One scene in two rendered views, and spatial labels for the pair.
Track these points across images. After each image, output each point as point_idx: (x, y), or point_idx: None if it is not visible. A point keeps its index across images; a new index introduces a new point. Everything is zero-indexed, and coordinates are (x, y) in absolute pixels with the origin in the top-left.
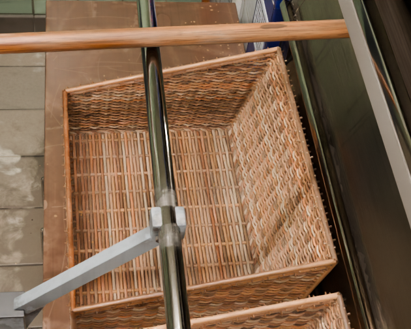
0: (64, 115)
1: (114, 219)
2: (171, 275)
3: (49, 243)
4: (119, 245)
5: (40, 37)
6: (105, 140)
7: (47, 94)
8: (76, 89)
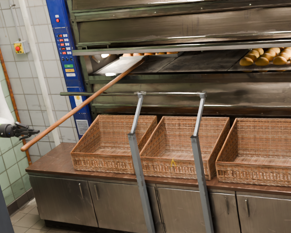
0: (78, 152)
1: None
2: (151, 92)
3: (104, 174)
4: (138, 105)
5: (92, 96)
6: (83, 163)
7: (58, 171)
8: (72, 150)
